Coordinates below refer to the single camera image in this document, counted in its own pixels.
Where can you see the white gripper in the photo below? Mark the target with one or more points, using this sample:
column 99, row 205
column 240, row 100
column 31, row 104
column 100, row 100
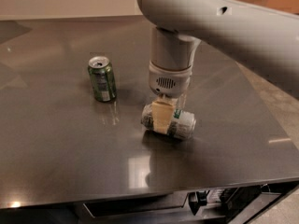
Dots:
column 169, row 80

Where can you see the white 7up can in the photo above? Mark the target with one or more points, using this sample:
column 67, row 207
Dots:
column 181, row 126

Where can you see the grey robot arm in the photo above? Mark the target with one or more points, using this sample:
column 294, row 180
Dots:
column 265, row 40

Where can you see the green soda can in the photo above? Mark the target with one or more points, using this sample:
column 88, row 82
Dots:
column 102, row 78

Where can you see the black equipment under table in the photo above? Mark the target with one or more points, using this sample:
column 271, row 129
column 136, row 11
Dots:
column 229, row 202

